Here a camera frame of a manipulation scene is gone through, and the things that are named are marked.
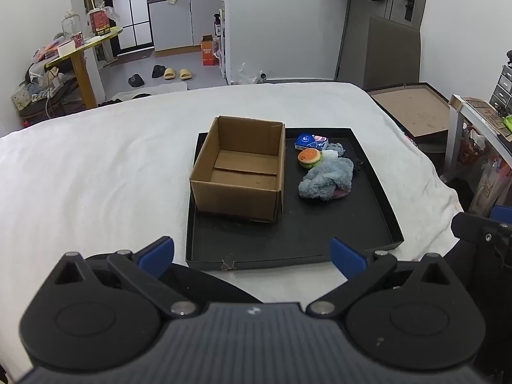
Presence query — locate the grey upright board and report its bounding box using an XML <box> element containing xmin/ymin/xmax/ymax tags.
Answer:
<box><xmin>335</xmin><ymin>16</ymin><xmax>423</xmax><ymax>91</ymax></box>

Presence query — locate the grey drawer organizer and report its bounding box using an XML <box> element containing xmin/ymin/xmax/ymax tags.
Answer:
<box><xmin>490</xmin><ymin>64</ymin><xmax>512</xmax><ymax>115</ymax></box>

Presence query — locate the brown board in black frame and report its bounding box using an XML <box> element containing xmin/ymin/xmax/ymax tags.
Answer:
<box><xmin>365</xmin><ymin>83</ymin><xmax>453</xmax><ymax>140</ymax></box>

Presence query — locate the pile of colourful packets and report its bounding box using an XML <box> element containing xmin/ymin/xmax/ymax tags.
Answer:
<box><xmin>34</xmin><ymin>39</ymin><xmax>61</xmax><ymax>63</ymax></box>

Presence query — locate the glass panel door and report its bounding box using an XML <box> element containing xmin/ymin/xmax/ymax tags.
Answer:
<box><xmin>99</xmin><ymin>0</ymin><xmax>155</xmax><ymax>53</ymax></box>

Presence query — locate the yellow round table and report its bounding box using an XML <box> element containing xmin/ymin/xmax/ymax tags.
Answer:
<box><xmin>45</xmin><ymin>27</ymin><xmax>124</xmax><ymax>109</ymax></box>

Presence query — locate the orange cardboard box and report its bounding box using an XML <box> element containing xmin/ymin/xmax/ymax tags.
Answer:
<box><xmin>200</xmin><ymin>35</ymin><xmax>220</xmax><ymax>67</ymax></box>

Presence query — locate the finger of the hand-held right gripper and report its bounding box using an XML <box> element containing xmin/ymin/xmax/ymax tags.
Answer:
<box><xmin>491</xmin><ymin>205</ymin><xmax>512</xmax><ymax>225</ymax></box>
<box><xmin>451</xmin><ymin>212</ymin><xmax>500</xmax><ymax>245</ymax></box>

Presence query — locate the white side table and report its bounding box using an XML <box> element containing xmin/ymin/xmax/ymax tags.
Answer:
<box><xmin>443</xmin><ymin>93</ymin><xmax>512</xmax><ymax>179</ymax></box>

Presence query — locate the black shallow tray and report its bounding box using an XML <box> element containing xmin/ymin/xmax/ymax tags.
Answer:
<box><xmin>185</xmin><ymin>127</ymin><xmax>404</xmax><ymax>271</ymax></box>

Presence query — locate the brown cardboard box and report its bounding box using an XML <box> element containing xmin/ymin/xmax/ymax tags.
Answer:
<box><xmin>189</xmin><ymin>116</ymin><xmax>286</xmax><ymax>223</ymax></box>

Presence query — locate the red carton box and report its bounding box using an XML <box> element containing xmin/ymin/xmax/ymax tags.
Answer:
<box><xmin>87</xmin><ymin>7</ymin><xmax>112</xmax><ymax>36</ymax></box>

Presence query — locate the black door handle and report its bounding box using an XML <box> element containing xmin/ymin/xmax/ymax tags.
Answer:
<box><xmin>394</xmin><ymin>0</ymin><xmax>417</xmax><ymax>21</ymax></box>

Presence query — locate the fluffy light blue cloth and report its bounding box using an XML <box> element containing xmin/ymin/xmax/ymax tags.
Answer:
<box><xmin>299</xmin><ymin>157</ymin><xmax>355</xmax><ymax>201</ymax></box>

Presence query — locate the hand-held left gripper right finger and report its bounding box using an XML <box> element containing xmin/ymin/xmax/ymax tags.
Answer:
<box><xmin>306</xmin><ymin>238</ymin><xmax>467</xmax><ymax>316</ymax></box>

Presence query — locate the white kitchen cabinet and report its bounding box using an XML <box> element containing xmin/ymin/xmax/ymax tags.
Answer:
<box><xmin>147</xmin><ymin>0</ymin><xmax>226</xmax><ymax>53</ymax></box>

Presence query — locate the white narrow shelf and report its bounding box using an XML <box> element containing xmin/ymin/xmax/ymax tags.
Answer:
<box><xmin>218</xmin><ymin>0</ymin><xmax>229</xmax><ymax>81</ymax></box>

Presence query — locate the burger squishy toy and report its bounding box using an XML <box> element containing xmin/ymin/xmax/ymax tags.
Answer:
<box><xmin>298</xmin><ymin>148</ymin><xmax>323</xmax><ymax>170</ymax></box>

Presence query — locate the cluttered chair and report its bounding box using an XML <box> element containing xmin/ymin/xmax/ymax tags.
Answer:
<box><xmin>11</xmin><ymin>63</ymin><xmax>81</xmax><ymax>123</ymax></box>

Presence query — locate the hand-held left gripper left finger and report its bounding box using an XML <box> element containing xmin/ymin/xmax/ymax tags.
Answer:
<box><xmin>47</xmin><ymin>237</ymin><xmax>198</xmax><ymax>321</ymax></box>

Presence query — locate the brown door mat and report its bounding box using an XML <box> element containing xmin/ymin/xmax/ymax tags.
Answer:
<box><xmin>109</xmin><ymin>50</ymin><xmax>155</xmax><ymax>67</ymax></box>

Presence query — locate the glass jar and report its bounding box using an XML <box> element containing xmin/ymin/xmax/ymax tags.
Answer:
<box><xmin>61</xmin><ymin>10</ymin><xmax>83</xmax><ymax>41</ymax></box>

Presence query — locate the blue tissue packet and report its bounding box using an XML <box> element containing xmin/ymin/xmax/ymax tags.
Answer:
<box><xmin>295</xmin><ymin>134</ymin><xmax>329</xmax><ymax>152</ymax></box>

